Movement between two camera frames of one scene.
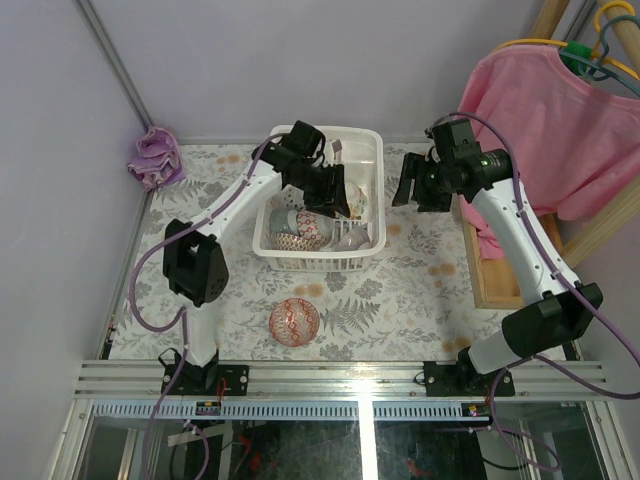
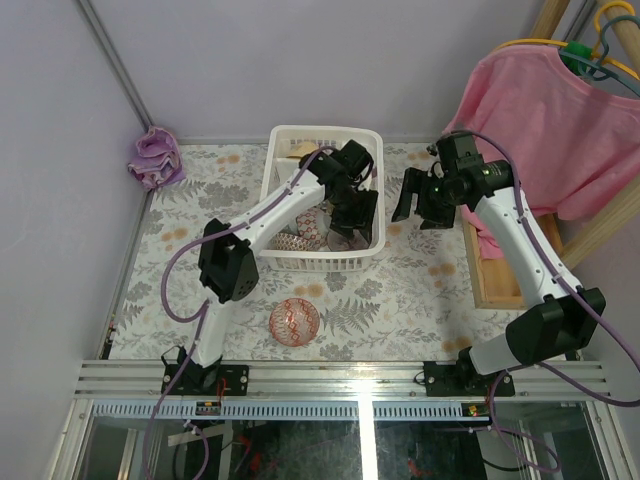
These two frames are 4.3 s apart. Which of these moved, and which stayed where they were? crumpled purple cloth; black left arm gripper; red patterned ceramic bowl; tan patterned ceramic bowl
Moved: black left arm gripper
Stayed: red patterned ceramic bowl; tan patterned ceramic bowl; crumpled purple cloth
